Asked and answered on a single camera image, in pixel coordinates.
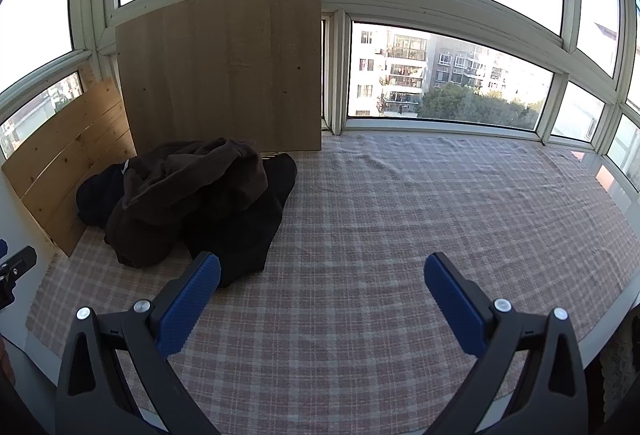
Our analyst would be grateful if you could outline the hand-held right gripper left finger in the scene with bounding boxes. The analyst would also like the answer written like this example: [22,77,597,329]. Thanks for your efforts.
[55,251,222,435]

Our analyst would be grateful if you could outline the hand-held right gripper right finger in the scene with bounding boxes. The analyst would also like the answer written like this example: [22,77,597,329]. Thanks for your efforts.
[424,252,588,435]

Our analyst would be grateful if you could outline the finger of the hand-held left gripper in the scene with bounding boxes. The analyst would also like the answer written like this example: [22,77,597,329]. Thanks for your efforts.
[0,240,38,311]

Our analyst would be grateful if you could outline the black garment with yellow stripes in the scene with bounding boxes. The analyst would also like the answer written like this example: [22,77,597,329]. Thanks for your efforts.
[182,152,298,288]

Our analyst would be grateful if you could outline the brown long-sleeved sweater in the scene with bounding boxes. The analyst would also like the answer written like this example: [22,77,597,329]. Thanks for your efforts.
[104,138,271,268]

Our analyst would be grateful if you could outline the dark navy garment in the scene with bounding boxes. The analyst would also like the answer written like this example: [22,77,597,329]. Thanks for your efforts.
[76,160,131,230]

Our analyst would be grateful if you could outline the pink plaid blanket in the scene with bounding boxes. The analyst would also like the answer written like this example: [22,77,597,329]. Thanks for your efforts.
[25,132,633,435]

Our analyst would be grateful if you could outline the pine slat board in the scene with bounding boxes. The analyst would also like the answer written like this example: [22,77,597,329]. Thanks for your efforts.
[1,78,137,257]

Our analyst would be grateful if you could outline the white lace cloth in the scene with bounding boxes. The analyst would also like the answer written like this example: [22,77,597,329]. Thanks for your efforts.
[597,305,640,411]

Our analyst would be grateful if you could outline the green trees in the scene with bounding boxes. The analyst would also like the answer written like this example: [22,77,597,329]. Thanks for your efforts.
[422,82,548,131]

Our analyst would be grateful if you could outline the large light wooden board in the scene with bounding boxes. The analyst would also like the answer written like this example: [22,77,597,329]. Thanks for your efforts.
[115,0,323,156]

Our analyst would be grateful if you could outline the apartment buildings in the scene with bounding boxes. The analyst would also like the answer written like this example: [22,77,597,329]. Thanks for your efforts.
[350,22,553,118]

